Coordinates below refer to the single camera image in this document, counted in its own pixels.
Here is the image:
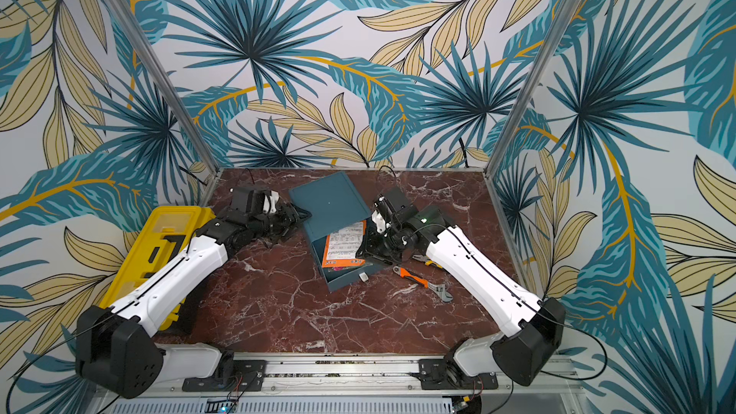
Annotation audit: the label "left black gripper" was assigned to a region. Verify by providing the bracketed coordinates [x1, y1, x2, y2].
[250, 201, 314, 245]

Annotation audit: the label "orange white seed bag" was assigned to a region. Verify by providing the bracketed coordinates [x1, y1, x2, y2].
[321, 220, 366, 268]

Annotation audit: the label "teal top drawer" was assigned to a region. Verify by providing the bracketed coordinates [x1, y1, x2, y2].
[310, 220, 385, 292]

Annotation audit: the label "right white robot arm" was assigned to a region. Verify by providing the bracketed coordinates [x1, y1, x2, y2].
[360, 206, 565, 386]

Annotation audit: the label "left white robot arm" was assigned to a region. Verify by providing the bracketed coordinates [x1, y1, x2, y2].
[75, 203, 312, 399]

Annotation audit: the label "orange adjustable wrench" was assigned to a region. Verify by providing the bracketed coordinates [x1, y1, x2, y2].
[392, 266, 453, 303]

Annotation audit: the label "yellow plastic toolbox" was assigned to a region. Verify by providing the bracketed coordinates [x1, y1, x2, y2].
[100, 206, 215, 335]

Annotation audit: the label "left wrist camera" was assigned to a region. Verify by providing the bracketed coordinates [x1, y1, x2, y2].
[230, 186, 279, 215]

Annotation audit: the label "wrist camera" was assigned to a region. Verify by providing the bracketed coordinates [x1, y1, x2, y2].
[230, 186, 279, 215]
[371, 186, 418, 234]

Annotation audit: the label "yellow handled pliers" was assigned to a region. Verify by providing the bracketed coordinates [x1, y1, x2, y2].
[411, 254, 443, 269]

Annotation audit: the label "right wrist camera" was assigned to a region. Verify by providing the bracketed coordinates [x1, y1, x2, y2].
[371, 186, 418, 234]

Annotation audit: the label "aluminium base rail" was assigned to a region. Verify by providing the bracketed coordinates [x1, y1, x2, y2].
[84, 353, 593, 413]

